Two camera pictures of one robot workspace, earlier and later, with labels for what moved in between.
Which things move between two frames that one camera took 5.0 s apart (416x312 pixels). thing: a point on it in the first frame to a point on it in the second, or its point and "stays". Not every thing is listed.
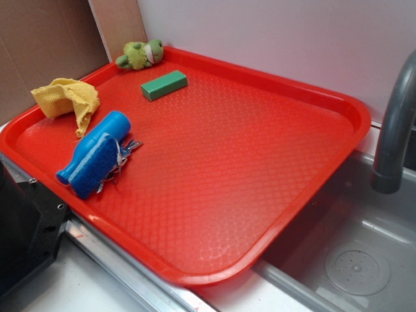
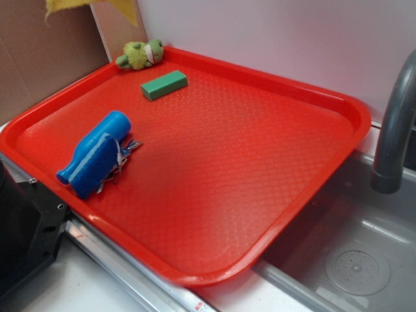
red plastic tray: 199,166 stays
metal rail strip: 152,290 stays
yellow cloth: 64,96 to 127,7
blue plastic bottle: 117,125 stays
